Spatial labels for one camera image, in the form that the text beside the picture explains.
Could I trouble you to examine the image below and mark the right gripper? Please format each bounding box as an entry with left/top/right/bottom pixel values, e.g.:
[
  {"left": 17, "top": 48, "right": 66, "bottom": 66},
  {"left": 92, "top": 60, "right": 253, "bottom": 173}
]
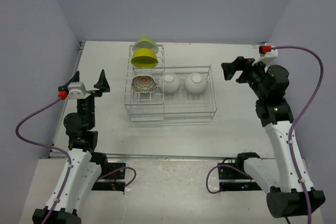
[{"left": 222, "top": 56, "right": 271, "bottom": 99}]

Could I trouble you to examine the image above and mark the patterned flower-shaped bowl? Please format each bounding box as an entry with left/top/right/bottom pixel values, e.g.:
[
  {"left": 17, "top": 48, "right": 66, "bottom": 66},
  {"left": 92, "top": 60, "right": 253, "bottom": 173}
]
[{"left": 131, "top": 74, "right": 156, "bottom": 94}]

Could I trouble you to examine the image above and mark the lime green bowl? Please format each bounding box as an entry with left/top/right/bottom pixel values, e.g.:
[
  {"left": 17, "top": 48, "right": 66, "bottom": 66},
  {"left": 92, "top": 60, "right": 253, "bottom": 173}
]
[{"left": 131, "top": 48, "right": 158, "bottom": 68}]

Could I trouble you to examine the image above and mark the green bowl white inside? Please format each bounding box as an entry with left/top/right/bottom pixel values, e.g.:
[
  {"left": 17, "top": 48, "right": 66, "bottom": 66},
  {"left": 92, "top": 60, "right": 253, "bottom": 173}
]
[{"left": 132, "top": 36, "right": 159, "bottom": 52}]

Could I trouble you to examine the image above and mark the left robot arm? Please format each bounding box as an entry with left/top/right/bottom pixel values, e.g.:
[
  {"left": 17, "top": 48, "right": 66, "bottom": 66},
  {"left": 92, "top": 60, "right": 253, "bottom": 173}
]
[{"left": 32, "top": 71, "right": 110, "bottom": 223}]

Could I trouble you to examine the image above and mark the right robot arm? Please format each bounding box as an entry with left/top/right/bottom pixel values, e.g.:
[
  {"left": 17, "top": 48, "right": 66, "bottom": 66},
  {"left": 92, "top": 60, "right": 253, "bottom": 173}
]
[{"left": 221, "top": 57, "right": 326, "bottom": 220}]

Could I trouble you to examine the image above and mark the white bowl right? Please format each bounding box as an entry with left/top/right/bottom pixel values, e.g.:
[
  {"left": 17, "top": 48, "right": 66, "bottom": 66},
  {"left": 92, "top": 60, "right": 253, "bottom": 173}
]
[{"left": 184, "top": 73, "right": 207, "bottom": 95}]

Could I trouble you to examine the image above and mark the white bowl middle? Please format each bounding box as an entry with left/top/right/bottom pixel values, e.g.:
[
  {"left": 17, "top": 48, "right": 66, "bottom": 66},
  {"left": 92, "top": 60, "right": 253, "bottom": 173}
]
[{"left": 161, "top": 73, "right": 181, "bottom": 94}]

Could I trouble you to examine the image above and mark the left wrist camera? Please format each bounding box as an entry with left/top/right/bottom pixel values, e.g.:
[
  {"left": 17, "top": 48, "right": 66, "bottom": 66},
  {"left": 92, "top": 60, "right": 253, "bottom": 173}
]
[{"left": 58, "top": 82, "right": 89, "bottom": 100}]

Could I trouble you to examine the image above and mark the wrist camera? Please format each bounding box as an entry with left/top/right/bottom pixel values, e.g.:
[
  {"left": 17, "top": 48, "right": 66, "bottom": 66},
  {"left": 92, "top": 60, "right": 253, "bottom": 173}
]
[
  {"left": 252, "top": 44, "right": 278, "bottom": 66},
  {"left": 58, "top": 82, "right": 89, "bottom": 100}
]

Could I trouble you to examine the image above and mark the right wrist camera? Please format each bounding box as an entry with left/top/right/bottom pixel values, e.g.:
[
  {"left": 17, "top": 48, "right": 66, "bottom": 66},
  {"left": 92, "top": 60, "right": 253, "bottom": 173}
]
[{"left": 252, "top": 44, "right": 278, "bottom": 66}]

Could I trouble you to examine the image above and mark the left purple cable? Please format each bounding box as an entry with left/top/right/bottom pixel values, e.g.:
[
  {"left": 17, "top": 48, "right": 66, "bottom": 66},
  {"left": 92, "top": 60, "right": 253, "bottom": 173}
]
[{"left": 16, "top": 97, "right": 137, "bottom": 224}]

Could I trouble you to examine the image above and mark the white wire dish rack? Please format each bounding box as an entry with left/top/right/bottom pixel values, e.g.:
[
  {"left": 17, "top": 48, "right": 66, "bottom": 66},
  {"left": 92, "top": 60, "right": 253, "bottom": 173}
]
[{"left": 124, "top": 46, "right": 217, "bottom": 122}]

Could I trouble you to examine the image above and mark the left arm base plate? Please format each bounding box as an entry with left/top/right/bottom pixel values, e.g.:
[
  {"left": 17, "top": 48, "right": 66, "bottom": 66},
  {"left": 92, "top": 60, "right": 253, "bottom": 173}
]
[{"left": 91, "top": 163, "right": 126, "bottom": 192}]

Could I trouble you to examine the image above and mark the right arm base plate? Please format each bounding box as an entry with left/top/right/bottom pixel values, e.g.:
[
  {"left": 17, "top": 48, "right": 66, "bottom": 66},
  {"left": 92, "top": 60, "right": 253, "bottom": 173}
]
[{"left": 218, "top": 167, "right": 261, "bottom": 192}]

